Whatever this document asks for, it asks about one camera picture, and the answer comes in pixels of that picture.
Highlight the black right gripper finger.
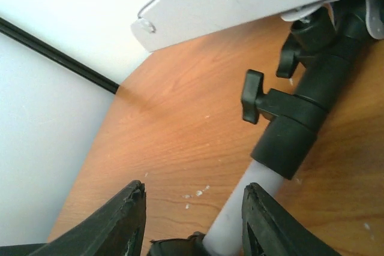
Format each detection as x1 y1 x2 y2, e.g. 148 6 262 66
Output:
242 183 339 256

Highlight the silver tripod music stand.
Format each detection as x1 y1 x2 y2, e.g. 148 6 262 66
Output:
131 0 383 255

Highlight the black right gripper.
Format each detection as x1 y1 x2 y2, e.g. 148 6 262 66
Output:
1 180 210 256

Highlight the left black frame post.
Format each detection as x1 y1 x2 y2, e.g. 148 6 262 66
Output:
1 18 119 94

